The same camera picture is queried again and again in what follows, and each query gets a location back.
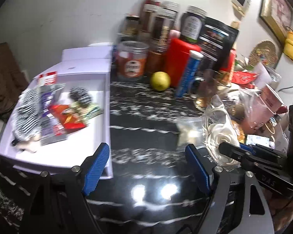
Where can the small clear zip bag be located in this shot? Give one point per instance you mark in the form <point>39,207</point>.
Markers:
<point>190,131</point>

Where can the red white snack packet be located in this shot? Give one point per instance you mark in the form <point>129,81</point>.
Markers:
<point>47,79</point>

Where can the black standing pouch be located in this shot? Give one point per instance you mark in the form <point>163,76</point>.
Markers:
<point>216,40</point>

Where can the tall jar with grains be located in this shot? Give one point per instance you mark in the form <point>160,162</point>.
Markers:
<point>163,23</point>

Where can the dark label jar white lid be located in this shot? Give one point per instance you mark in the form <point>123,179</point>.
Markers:
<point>191,24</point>

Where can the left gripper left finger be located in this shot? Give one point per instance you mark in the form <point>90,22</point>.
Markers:
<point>93,167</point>

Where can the red foil snack packet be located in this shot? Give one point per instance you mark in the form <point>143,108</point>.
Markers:
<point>69,119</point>

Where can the green snack packet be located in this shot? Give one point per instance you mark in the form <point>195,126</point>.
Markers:
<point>86,113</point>

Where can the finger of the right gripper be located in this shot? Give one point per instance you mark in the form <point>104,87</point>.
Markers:
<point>248,148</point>

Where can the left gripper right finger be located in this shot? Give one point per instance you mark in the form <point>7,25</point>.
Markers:
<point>201,167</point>

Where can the glass mug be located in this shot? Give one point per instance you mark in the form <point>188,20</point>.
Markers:
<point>204,86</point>

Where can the brown blanket pile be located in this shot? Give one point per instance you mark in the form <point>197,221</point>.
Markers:
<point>12,82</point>

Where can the black white checked scrunchie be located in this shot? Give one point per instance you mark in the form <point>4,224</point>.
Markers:
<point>80,95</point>

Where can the blue tablet tube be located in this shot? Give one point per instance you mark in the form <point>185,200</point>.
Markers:
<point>193,62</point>

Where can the wide jar orange label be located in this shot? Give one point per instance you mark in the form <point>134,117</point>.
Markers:
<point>131,60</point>

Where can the yellow lemon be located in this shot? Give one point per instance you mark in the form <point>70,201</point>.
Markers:
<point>160,81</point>

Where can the red canister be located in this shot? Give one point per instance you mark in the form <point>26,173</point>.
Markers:
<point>176,59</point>

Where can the silver purple snack packet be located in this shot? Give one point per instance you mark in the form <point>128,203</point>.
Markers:
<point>52,130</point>

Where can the white gift box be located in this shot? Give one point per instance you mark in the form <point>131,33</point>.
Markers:
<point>90,68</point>

